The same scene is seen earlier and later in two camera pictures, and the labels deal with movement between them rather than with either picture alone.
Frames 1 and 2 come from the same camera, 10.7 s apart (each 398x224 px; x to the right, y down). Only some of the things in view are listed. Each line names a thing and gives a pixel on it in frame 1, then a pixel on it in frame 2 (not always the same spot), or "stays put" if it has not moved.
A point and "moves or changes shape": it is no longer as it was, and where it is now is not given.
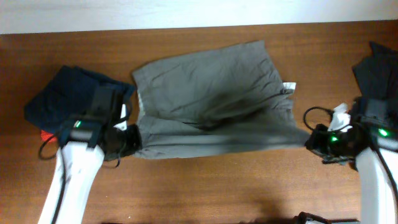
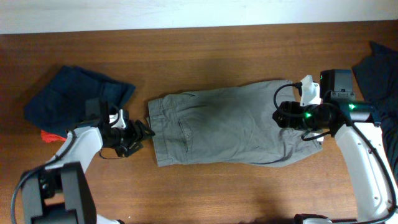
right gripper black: x=314 y=144 to x=284 y=121
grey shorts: x=227 y=99 moves or changes shape
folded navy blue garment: x=69 y=94 stays put
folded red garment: x=45 y=135 stays put
